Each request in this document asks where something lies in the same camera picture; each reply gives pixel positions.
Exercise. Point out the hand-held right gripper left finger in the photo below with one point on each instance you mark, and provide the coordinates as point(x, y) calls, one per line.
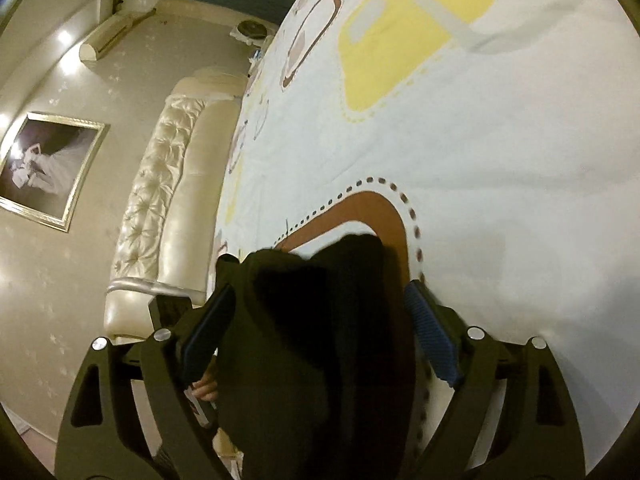
point(207, 330)

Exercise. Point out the wall air conditioner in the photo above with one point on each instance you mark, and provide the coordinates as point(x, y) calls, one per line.
point(100, 45)

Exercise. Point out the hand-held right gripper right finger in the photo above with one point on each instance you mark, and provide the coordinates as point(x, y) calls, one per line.
point(432, 335)

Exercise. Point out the black pants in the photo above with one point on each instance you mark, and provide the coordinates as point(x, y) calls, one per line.
point(320, 360)

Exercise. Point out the framed wall picture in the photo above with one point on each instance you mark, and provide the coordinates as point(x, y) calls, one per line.
point(45, 165)

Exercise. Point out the cream tufted headboard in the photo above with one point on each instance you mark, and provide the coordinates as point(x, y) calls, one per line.
point(175, 200)

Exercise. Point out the round pale device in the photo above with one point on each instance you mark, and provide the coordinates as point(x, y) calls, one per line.
point(252, 29)

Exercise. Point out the person's left hand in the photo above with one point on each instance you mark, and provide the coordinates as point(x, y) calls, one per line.
point(206, 387)

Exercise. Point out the printed white bed sheet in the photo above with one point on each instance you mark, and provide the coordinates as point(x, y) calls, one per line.
point(500, 160)

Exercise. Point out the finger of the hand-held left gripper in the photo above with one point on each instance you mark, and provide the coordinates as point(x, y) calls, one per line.
point(227, 270)

